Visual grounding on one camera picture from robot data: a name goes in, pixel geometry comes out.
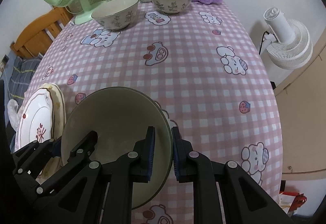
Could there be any white red-rimmed plate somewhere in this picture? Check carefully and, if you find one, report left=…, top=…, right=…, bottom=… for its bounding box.
left=17, top=88, right=53, bottom=149

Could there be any large cream floral plate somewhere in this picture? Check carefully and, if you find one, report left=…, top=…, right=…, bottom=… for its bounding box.
left=36, top=83, right=66, bottom=184

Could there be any large grey floral bowl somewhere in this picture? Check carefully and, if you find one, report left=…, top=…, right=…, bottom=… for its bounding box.
left=61, top=87, right=172, bottom=209

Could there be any white plastic bag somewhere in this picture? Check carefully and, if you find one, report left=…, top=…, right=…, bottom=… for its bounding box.
left=7, top=99, right=20, bottom=132

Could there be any red white paper bag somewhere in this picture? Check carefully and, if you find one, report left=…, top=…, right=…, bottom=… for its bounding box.
left=277, top=191, right=307, bottom=215

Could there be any blue plaid pillow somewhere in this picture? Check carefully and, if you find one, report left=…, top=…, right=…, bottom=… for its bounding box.
left=8, top=57, right=41, bottom=106

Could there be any beige wooden door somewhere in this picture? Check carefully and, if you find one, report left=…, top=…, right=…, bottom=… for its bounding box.
left=274, top=34, right=326, bottom=180

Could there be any pink checked tablecloth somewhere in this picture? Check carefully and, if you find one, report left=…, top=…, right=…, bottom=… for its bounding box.
left=14, top=4, right=282, bottom=223

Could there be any white floor fan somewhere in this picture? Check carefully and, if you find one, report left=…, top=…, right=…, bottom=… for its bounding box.
left=264, top=7, right=313, bottom=70

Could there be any wall power socket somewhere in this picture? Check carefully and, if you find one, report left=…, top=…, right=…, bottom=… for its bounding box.
left=2, top=55, right=9, bottom=65

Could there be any black fan power cable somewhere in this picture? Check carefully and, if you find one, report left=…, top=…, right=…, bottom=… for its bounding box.
left=258, top=31, right=271, bottom=56

